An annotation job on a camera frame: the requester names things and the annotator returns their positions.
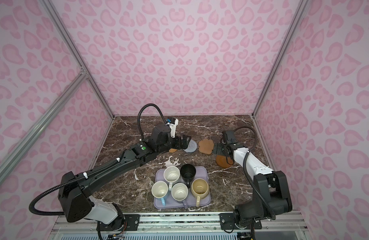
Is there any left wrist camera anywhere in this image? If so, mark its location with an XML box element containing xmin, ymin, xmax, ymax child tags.
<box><xmin>166</xmin><ymin>117</ymin><xmax>178</xmax><ymax>138</ymax></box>

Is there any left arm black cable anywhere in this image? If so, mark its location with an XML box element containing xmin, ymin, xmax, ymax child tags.
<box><xmin>29</xmin><ymin>103</ymin><xmax>167</xmax><ymax>217</ymax></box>

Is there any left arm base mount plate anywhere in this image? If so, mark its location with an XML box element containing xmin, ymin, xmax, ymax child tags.
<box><xmin>96</xmin><ymin>214</ymin><xmax>140</xmax><ymax>232</ymax></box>

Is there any brown round wooden coaster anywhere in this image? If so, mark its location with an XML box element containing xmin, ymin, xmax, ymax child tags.
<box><xmin>216</xmin><ymin>155</ymin><xmax>234</xmax><ymax>169</ymax></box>

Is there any white mug grey handle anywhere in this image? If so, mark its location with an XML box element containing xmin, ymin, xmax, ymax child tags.
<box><xmin>171</xmin><ymin>183</ymin><xmax>189</xmax><ymax>209</ymax></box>

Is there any beige yellow mug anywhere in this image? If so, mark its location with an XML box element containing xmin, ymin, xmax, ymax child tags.
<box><xmin>191</xmin><ymin>178</ymin><xmax>210</xmax><ymax>207</ymax></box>

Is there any cork flower shaped coaster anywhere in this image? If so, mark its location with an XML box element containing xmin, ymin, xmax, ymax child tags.
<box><xmin>199</xmin><ymin>139</ymin><xmax>214</xmax><ymax>155</ymax></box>

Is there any white mug blue handle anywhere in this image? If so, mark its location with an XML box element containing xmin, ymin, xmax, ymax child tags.
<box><xmin>151</xmin><ymin>181</ymin><xmax>168</xmax><ymax>207</ymax></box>

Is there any lavender rectangular tray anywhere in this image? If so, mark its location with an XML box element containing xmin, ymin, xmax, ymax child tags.
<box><xmin>153</xmin><ymin>167</ymin><xmax>211</xmax><ymax>210</ymax></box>

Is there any blue grey woven coaster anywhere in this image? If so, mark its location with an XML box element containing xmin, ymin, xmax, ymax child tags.
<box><xmin>184</xmin><ymin>140</ymin><xmax>198</xmax><ymax>153</ymax></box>

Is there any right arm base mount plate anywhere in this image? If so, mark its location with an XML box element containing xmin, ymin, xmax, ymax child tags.
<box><xmin>219</xmin><ymin>212</ymin><xmax>263</xmax><ymax>232</ymax></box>

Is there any black mug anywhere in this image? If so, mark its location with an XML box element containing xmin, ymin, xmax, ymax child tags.
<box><xmin>180</xmin><ymin>164</ymin><xmax>196</xmax><ymax>188</ymax></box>

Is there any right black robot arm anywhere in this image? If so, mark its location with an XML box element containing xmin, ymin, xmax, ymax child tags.
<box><xmin>213</xmin><ymin>130</ymin><xmax>293</xmax><ymax>228</ymax></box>

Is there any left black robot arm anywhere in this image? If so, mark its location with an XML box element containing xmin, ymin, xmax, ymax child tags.
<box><xmin>58</xmin><ymin>125</ymin><xmax>192</xmax><ymax>229</ymax></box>

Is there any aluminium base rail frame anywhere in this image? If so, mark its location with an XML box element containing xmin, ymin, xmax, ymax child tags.
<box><xmin>48</xmin><ymin>211</ymin><xmax>312</xmax><ymax>240</ymax></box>

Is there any white speckled mug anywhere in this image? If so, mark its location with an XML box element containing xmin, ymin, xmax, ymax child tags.
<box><xmin>163</xmin><ymin>166</ymin><xmax>180</xmax><ymax>191</ymax></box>

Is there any left diagonal aluminium strut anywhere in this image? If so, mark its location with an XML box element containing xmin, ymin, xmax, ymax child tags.
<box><xmin>0</xmin><ymin>71</ymin><xmax>86</xmax><ymax>186</ymax></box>

